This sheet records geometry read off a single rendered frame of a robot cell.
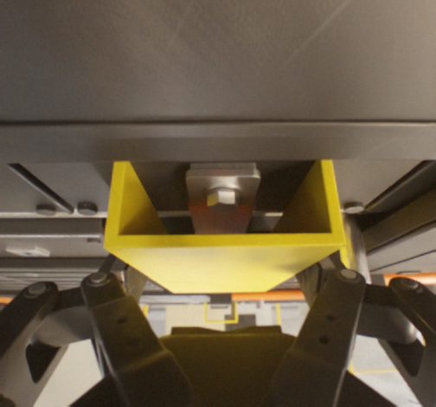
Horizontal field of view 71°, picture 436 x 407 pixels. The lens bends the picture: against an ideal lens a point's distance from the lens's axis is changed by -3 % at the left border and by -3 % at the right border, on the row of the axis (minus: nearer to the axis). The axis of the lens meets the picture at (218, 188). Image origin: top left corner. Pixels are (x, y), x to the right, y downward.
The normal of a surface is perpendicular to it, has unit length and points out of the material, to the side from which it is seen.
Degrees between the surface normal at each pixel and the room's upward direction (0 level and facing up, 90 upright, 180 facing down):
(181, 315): 90
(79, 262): 90
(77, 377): 90
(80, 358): 90
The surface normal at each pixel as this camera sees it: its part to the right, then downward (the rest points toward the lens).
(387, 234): -1.00, 0.01
